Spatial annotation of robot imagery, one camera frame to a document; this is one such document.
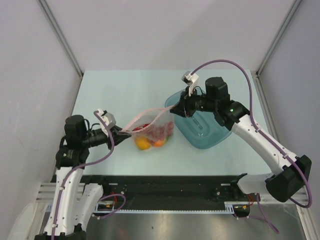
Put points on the clear pink zip top bag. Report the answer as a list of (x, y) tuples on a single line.
[(153, 116)]

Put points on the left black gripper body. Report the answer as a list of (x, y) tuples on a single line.
[(113, 131)]

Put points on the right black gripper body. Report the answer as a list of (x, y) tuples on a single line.
[(194, 102)]

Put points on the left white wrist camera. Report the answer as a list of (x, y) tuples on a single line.
[(105, 119)]

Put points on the green orange toy mango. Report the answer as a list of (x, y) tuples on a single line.
[(161, 142)]

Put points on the teal plastic tray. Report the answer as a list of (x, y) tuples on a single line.
[(201, 130)]

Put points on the red toy lobster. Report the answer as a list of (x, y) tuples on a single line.
[(138, 128)]

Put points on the purple toy grapes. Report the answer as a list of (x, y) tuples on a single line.
[(159, 132)]

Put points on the yellow toy lemon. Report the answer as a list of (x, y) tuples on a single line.
[(142, 143)]

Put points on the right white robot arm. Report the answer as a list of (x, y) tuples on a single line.
[(234, 116)]

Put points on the aluminium frame rail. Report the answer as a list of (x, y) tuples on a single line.
[(290, 175)]

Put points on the white cable duct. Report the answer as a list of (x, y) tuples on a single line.
[(104, 207), (239, 206)]

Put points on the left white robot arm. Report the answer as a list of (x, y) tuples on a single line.
[(69, 215)]

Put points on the right white cable duct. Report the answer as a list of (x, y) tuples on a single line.
[(239, 206)]

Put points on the left white cable duct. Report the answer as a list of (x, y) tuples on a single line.
[(104, 207)]

